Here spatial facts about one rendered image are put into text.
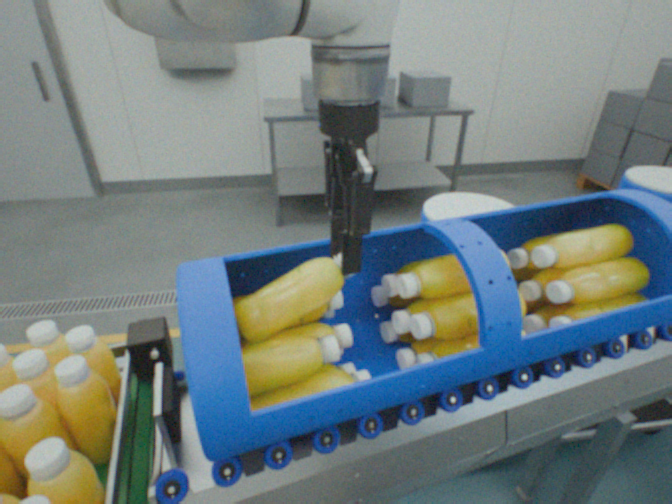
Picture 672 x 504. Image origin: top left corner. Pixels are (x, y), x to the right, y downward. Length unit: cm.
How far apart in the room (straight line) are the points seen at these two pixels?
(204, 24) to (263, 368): 41
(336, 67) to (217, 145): 361
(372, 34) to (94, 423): 66
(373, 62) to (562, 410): 75
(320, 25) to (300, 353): 40
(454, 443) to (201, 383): 49
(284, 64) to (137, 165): 167
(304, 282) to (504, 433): 50
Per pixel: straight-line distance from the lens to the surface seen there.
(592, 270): 87
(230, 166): 409
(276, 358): 57
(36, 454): 62
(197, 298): 53
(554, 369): 88
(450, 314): 67
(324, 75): 47
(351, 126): 48
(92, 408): 73
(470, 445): 85
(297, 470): 71
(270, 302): 57
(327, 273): 57
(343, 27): 45
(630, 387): 108
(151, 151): 417
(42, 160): 447
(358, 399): 58
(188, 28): 40
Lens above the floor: 153
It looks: 30 degrees down
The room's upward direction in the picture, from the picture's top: straight up
